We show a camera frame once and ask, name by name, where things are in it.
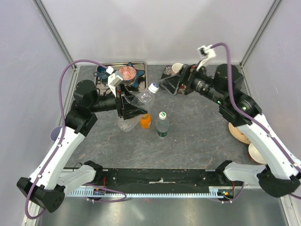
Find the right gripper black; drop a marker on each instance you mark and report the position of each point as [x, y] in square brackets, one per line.
[189, 71]

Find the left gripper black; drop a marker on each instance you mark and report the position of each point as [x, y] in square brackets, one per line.
[124, 96]

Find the clear plastic bottle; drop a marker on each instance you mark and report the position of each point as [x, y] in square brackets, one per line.
[144, 99]

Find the blue white bottle cap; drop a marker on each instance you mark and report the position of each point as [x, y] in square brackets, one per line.
[153, 88]

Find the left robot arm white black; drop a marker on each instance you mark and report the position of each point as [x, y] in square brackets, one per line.
[45, 186]

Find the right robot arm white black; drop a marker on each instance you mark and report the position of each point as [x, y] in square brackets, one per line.
[281, 174]

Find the right orange juice bottle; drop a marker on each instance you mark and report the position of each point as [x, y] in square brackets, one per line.
[145, 121]

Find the water bottle green label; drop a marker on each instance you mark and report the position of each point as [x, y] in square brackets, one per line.
[162, 125]

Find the black floral square plate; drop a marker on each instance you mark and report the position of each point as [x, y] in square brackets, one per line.
[168, 70]

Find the pink mug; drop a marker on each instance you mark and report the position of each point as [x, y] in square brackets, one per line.
[176, 68]

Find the red patterned bowl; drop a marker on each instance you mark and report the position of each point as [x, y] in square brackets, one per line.
[129, 74]

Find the blue star-shaped plate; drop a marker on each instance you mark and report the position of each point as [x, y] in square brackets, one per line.
[140, 69]

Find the metal tray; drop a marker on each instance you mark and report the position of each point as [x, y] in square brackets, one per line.
[103, 86]

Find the blue mug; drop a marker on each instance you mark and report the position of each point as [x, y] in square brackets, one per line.
[101, 73]

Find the purple cup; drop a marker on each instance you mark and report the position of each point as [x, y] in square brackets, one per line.
[56, 133]

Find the beige plate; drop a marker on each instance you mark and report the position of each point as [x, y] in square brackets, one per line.
[237, 134]

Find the white bowl red rim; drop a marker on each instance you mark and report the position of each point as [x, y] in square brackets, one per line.
[254, 155]

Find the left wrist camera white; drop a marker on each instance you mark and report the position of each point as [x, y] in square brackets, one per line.
[114, 79]

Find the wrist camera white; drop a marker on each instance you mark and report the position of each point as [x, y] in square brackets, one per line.
[206, 53]
[114, 79]

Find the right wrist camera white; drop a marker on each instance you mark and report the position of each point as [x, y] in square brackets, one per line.
[206, 53]

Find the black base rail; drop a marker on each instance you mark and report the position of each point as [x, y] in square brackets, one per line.
[129, 180]

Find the slotted cable duct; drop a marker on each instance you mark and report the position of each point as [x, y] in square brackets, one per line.
[95, 193]

